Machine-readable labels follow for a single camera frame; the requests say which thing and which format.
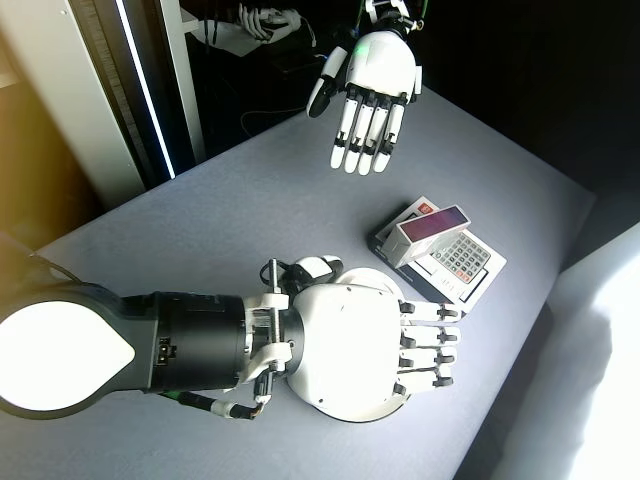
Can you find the white calculator box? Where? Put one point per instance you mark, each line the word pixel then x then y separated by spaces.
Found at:
pixel 465 265

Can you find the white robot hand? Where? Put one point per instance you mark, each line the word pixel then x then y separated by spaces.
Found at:
pixel 382 62
pixel 345 345

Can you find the maroon and white box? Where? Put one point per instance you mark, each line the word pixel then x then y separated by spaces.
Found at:
pixel 435 220

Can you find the white metal post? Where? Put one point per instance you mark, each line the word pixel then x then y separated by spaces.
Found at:
pixel 180 65

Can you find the white cabinet with black strip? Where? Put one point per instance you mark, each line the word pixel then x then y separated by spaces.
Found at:
pixel 75 90

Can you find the grey table cloth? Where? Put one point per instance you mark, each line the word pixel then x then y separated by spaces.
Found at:
pixel 200 220

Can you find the white board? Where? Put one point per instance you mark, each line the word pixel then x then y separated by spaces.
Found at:
pixel 225 42

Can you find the white plate with dark rim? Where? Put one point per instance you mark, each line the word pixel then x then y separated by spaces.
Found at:
pixel 370 416

